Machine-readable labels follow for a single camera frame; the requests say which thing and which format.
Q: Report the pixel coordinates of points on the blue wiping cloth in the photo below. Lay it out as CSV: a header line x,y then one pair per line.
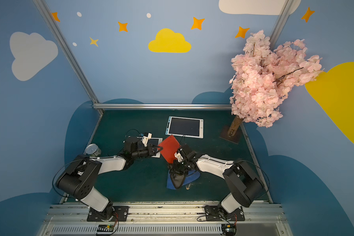
x,y
176,181

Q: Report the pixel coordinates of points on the pink cherry blossom tree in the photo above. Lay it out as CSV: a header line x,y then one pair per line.
x,y
264,78

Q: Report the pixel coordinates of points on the dark square tree base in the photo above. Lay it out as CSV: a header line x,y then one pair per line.
x,y
231,135

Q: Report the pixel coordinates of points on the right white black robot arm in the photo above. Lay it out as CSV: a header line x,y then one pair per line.
x,y
243,183

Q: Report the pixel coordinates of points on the small circuit board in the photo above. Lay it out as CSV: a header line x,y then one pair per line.
x,y
228,230
104,230

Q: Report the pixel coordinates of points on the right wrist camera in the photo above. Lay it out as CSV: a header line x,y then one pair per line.
x,y
179,156

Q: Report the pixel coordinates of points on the red frame drawing tablet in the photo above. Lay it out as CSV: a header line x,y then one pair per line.
x,y
169,147

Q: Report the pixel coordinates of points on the white frame drawing tablet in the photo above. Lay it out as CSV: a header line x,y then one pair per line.
x,y
155,142

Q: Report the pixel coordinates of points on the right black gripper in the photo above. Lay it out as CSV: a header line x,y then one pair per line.
x,y
179,168

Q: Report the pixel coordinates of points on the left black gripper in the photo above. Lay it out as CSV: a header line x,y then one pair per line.
x,y
150,150

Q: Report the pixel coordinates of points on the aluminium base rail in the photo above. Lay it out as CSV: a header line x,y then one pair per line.
x,y
166,219

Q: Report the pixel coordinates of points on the right small circuit board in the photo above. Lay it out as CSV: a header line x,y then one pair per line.
x,y
228,230

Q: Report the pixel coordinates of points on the left small circuit board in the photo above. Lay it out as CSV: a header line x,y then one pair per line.
x,y
104,230

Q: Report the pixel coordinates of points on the white blue drawing tablet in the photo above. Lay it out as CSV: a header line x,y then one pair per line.
x,y
185,127

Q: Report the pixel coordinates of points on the silver tin can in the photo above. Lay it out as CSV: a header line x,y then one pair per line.
x,y
93,150

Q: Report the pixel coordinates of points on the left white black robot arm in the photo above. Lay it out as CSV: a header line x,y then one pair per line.
x,y
80,175

